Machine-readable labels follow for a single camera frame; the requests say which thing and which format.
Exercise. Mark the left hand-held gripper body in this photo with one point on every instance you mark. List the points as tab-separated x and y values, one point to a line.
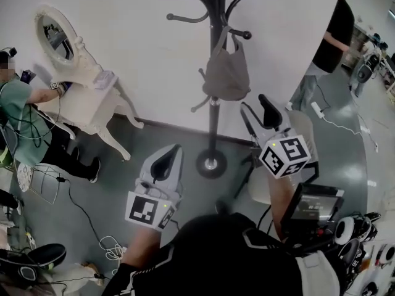
145	207

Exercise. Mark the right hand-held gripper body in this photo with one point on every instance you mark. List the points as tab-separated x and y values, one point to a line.
285	156

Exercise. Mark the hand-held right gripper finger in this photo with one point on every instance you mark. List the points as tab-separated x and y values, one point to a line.
271	113
250	119

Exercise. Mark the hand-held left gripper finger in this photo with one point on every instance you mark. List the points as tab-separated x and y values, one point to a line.
172	165
147	168

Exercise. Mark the black metal coat stand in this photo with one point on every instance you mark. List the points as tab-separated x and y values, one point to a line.
213	125

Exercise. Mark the grey fabric bag item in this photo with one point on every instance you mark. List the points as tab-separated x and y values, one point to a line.
226	76

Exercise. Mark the person's right forearm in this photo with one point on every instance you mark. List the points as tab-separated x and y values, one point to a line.
282	202

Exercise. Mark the person's left forearm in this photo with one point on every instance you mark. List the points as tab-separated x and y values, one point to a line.
140	248

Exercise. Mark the beige chair with black legs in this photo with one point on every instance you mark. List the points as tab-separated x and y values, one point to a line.
307	128

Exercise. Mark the white power strip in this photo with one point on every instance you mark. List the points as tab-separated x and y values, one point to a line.
317	109

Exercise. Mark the black monitor screen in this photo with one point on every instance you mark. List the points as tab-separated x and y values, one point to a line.
314	207

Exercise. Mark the person's black shirt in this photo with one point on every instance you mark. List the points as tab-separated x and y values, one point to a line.
216	257

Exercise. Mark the white dressing table with mirror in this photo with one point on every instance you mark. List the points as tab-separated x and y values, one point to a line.
80	103

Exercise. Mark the white round headset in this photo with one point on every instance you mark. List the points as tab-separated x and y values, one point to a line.
345	230

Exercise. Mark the small white box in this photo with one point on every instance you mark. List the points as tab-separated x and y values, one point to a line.
103	79

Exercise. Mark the white background machine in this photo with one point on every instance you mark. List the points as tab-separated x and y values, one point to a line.
368	66

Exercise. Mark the small purple box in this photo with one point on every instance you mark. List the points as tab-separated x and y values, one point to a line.
28	76

